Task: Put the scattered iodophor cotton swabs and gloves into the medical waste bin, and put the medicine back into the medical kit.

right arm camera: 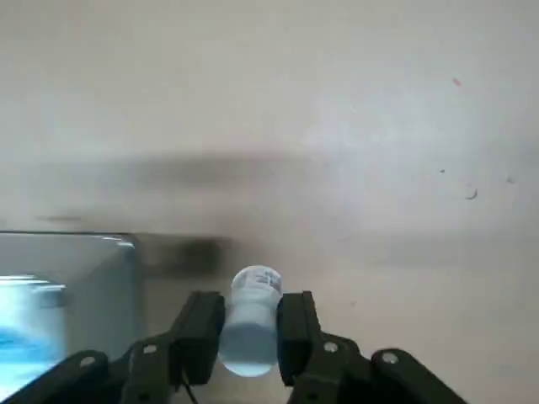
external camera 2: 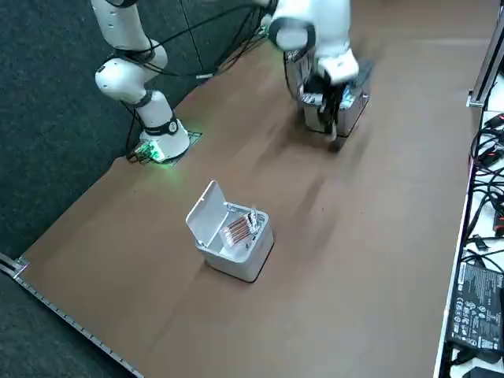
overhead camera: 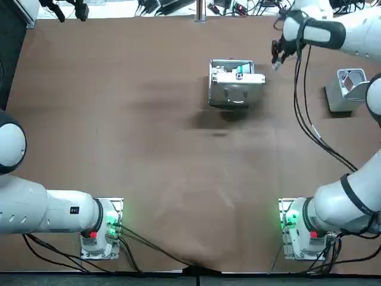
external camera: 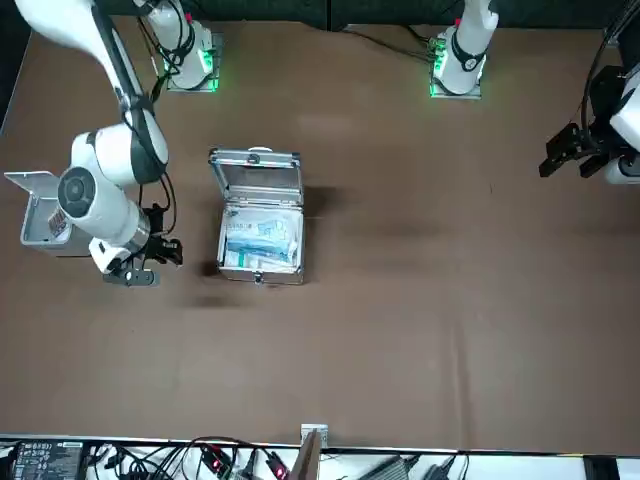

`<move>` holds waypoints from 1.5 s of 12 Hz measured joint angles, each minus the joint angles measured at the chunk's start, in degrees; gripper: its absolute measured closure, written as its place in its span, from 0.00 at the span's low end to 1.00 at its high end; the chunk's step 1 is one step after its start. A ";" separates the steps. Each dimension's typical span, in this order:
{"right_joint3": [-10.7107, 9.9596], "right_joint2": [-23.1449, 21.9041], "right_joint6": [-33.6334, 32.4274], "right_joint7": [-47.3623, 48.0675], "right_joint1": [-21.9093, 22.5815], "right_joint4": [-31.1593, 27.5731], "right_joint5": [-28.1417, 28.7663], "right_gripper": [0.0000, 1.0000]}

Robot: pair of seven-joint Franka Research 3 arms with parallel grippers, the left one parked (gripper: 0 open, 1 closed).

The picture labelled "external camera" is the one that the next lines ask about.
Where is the teal striped supply packet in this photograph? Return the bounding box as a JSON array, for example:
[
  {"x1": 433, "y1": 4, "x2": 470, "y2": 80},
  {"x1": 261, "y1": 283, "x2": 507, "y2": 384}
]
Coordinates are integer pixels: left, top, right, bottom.
[{"x1": 227, "y1": 234, "x2": 300, "y2": 262}]

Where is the aluminium profile post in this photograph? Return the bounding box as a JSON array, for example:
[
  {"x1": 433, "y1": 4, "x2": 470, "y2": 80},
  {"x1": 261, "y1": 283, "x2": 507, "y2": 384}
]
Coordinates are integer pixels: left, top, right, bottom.
[{"x1": 288, "y1": 423, "x2": 330, "y2": 480}]

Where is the white printed supply packet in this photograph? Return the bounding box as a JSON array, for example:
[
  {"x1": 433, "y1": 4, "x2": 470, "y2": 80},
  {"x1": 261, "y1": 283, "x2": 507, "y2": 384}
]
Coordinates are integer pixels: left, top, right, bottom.
[{"x1": 224, "y1": 212, "x2": 303, "y2": 239}]

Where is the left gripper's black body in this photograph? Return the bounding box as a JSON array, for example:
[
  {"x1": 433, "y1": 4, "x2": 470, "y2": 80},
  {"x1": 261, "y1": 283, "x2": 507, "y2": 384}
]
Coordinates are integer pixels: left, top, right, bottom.
[{"x1": 579, "y1": 64, "x2": 627, "y2": 157}]

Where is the black labelled power adapter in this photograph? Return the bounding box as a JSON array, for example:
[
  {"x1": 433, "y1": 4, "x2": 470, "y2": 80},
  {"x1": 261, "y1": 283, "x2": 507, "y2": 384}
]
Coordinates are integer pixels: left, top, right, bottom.
[{"x1": 8, "y1": 439, "x2": 85, "y2": 480}]

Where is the silver power adapter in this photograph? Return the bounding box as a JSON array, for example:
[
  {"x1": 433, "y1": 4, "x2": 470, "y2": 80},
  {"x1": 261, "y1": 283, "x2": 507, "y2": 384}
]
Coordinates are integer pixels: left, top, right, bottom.
[{"x1": 358, "y1": 455, "x2": 417, "y2": 480}]

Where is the white medicine box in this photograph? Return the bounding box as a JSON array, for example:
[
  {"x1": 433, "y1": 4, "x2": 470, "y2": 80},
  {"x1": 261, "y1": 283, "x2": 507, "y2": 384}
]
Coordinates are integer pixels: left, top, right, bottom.
[{"x1": 222, "y1": 252, "x2": 296, "y2": 272}]

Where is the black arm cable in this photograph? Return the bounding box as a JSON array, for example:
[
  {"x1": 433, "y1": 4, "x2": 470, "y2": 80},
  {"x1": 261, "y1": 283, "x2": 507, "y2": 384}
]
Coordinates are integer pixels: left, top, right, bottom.
[
  {"x1": 581, "y1": 0, "x2": 640, "y2": 136},
  {"x1": 134, "y1": 169, "x2": 176, "y2": 236}
]

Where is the silver aluminium medical kit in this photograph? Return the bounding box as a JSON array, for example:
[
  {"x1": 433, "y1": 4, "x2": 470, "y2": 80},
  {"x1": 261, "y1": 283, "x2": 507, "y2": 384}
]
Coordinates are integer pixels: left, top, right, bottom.
[{"x1": 207, "y1": 144, "x2": 307, "y2": 289}]

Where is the black base cable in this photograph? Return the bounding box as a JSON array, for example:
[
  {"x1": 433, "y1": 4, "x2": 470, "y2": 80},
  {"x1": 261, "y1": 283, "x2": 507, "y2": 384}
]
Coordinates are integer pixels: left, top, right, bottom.
[{"x1": 329, "y1": 19, "x2": 439, "y2": 64}]

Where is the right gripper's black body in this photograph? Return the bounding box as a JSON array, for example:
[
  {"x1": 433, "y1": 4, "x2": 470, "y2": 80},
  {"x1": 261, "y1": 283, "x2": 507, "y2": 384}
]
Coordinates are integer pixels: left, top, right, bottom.
[{"x1": 141, "y1": 202, "x2": 175, "y2": 265}]

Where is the white lidded waste bin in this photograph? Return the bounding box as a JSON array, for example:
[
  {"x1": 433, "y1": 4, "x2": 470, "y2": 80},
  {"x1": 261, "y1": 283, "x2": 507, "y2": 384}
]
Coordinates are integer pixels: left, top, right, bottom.
[{"x1": 3, "y1": 170, "x2": 94, "y2": 259}]

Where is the black device with red light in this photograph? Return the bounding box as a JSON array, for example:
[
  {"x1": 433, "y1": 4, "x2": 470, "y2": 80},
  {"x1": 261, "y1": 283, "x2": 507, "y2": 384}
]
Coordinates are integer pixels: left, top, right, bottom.
[
  {"x1": 199, "y1": 443, "x2": 232, "y2": 476},
  {"x1": 263, "y1": 449, "x2": 292, "y2": 480}
]

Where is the black adapter box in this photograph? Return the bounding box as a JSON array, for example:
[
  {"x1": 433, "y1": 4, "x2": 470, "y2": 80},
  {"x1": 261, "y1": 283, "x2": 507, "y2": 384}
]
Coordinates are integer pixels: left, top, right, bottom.
[
  {"x1": 582, "y1": 453, "x2": 620, "y2": 480},
  {"x1": 423, "y1": 453, "x2": 471, "y2": 480}
]

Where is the clear iodophor cotton swab packet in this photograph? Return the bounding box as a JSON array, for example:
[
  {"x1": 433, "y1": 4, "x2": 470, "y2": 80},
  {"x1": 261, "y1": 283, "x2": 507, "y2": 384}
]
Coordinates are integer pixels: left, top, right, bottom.
[{"x1": 47, "y1": 208, "x2": 71, "y2": 236}]

